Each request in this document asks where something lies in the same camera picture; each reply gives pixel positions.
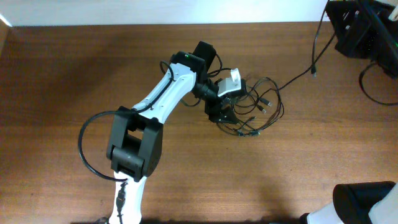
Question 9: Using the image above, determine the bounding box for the black cable bundle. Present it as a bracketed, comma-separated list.
[216, 77, 285, 138]

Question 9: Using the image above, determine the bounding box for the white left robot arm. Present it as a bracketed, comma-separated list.
[106, 42, 246, 223]

